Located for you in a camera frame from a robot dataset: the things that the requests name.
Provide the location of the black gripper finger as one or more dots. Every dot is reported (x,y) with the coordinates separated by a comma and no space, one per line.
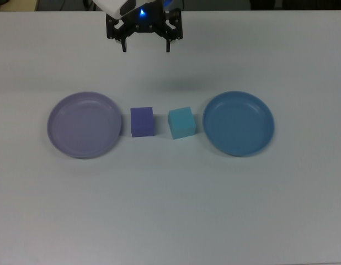
(114,29)
(174,27)

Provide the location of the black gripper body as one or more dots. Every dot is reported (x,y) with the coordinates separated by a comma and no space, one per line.
(145,25)

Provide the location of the cyan foam cube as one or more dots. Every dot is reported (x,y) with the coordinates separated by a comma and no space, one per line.
(181,122)

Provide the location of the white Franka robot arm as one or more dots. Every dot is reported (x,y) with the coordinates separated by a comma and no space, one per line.
(109,5)

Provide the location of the purple foam cube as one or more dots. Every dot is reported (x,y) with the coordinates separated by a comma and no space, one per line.
(142,122)

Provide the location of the purple round plate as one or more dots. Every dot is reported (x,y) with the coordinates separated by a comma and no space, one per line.
(85,127)

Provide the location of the blue round plate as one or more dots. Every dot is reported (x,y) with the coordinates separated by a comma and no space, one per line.
(238,125)

